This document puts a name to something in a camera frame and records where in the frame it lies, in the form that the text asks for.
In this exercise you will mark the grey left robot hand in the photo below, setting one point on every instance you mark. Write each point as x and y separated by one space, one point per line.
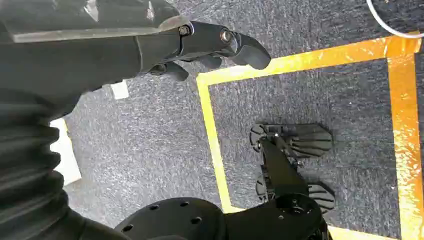
82 56

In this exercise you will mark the small white paper label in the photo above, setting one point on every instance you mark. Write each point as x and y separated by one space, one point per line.
120 89

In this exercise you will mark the white table leg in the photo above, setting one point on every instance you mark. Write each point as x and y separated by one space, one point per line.
66 155

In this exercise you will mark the ribbed grey left arm sleeve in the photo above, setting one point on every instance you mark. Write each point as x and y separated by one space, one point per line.
26 172

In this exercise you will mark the black robot foot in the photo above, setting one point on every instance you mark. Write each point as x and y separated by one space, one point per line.
298 139

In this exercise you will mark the yellow floor tape square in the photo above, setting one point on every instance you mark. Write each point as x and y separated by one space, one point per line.
402 132

